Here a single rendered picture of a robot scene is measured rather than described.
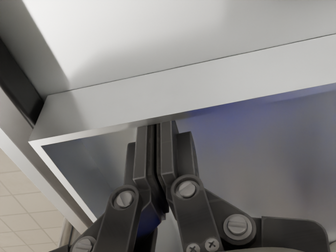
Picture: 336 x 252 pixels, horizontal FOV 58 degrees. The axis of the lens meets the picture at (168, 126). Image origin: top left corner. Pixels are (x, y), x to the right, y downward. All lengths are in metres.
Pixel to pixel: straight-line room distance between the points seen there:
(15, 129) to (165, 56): 0.09
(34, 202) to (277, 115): 1.89
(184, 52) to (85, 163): 0.09
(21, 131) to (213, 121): 0.11
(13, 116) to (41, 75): 0.03
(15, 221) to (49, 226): 0.21
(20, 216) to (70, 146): 2.01
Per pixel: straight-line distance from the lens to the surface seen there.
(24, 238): 2.45
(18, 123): 0.17
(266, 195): 0.25
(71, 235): 0.71
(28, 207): 2.08
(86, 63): 0.16
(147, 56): 0.16
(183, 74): 0.15
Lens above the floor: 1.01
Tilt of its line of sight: 47 degrees down
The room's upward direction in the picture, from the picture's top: 178 degrees clockwise
